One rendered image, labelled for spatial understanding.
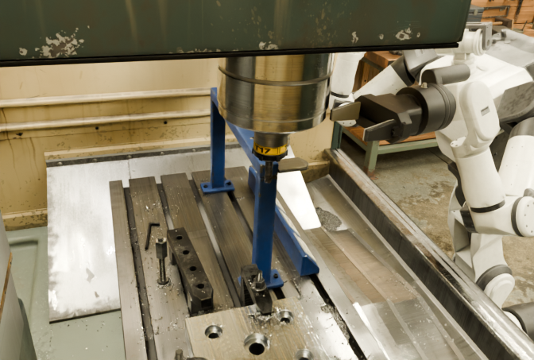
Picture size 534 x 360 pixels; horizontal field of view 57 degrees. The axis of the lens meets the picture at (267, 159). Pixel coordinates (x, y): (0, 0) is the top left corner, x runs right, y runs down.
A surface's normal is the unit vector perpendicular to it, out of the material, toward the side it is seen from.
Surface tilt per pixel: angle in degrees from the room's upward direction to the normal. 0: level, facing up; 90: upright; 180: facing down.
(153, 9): 90
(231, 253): 0
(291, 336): 0
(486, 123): 63
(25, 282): 0
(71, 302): 24
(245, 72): 90
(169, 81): 90
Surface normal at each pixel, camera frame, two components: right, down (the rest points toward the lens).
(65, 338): 0.05, -0.88
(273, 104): 0.00, 0.47
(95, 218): 0.18, -0.61
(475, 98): 0.47, -0.01
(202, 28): 0.32, 0.46
